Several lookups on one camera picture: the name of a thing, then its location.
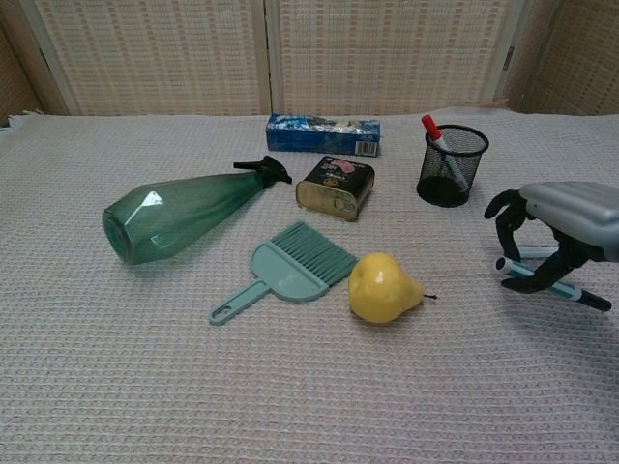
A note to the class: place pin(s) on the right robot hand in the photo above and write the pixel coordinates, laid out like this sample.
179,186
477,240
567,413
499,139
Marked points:
575,208

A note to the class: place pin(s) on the blue-capped white marker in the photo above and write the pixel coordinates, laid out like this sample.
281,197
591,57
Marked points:
537,252

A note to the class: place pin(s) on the teal marker with black cap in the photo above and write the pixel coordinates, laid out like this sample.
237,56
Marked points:
568,290

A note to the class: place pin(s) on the black mesh pen holder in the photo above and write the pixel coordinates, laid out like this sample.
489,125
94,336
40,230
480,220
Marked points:
452,193

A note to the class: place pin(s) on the woven bamboo screen panel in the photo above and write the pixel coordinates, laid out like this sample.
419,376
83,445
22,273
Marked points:
155,53
570,53
387,53
17,72

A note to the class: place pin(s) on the brass screen hinge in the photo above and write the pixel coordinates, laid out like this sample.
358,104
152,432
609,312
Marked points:
509,58

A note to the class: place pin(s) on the red-capped marker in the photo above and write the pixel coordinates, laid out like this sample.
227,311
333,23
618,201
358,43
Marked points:
432,126

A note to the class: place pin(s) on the yellow pear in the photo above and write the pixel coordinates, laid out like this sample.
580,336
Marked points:
382,290

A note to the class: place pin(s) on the black and gold tin can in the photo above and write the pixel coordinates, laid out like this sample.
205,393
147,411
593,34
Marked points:
333,193

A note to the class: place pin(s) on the teal mini brush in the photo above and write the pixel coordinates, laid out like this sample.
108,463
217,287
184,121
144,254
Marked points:
314,249

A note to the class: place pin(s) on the blue cardboard box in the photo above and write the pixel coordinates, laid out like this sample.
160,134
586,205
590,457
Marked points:
309,137

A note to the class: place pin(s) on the teal mini dustpan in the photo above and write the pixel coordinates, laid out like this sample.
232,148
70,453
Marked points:
285,275

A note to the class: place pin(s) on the white woven tablecloth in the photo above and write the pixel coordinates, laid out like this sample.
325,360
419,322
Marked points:
242,386

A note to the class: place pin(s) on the green spray bottle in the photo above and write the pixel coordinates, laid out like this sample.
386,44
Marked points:
179,217

